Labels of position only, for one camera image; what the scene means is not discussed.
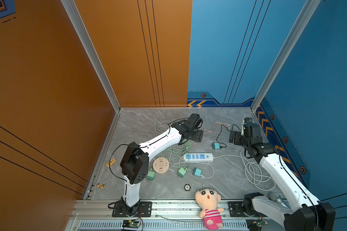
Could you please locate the white power strip cord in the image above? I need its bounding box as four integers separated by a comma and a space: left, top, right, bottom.
200, 148, 278, 193

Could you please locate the teal charger near cable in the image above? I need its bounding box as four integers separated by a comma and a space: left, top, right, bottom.
192, 167, 201, 177

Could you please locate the green multi-head cable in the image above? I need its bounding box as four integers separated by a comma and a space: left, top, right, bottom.
161, 138, 193, 169

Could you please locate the white usb cable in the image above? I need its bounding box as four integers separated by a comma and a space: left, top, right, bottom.
154, 114, 174, 135

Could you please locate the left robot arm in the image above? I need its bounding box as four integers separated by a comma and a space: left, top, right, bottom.
120, 113, 203, 215

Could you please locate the small toy figure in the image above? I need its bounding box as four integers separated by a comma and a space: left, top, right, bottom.
96, 183, 106, 189

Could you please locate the light green charger left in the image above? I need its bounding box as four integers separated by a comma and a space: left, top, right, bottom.
146, 170, 156, 181

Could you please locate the green circuit board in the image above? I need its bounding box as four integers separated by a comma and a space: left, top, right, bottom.
246, 219, 269, 231
121, 220, 142, 231

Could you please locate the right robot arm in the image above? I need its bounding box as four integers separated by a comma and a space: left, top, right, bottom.
234, 117, 335, 231

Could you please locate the light green charger middle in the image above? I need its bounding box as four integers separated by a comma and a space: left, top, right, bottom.
177, 167, 187, 178

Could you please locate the black usb cable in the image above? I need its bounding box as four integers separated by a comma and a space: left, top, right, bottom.
215, 123, 241, 148

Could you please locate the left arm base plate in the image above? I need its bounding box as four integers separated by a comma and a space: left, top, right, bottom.
108, 200, 152, 218

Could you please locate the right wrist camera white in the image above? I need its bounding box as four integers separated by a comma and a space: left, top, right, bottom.
242, 117, 253, 135

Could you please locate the round pink power socket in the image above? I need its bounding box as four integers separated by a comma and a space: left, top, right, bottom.
153, 157, 170, 175

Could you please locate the plush doll pink dress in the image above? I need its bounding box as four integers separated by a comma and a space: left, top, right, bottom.
195, 188, 224, 231

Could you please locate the white blue power strip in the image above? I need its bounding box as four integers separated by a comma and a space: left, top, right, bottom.
183, 153, 214, 163

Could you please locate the black poker chip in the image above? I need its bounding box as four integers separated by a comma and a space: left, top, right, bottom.
184, 184, 191, 191

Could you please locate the light green charger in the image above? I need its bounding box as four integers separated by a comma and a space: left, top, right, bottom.
177, 167, 187, 178
146, 170, 156, 181

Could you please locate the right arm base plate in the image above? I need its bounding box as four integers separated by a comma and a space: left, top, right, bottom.
227, 201, 265, 218

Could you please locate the teal charger with black cable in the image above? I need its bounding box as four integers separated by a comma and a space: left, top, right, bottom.
212, 142, 221, 150

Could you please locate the aluminium front rail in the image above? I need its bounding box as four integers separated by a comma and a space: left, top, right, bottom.
65, 199, 284, 231

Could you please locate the small wooden block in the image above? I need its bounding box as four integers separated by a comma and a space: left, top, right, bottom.
106, 158, 116, 167

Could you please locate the left green circuit board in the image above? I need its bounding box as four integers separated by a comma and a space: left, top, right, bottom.
121, 220, 142, 231

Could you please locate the right green circuit board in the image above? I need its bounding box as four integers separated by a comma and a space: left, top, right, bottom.
246, 219, 269, 231

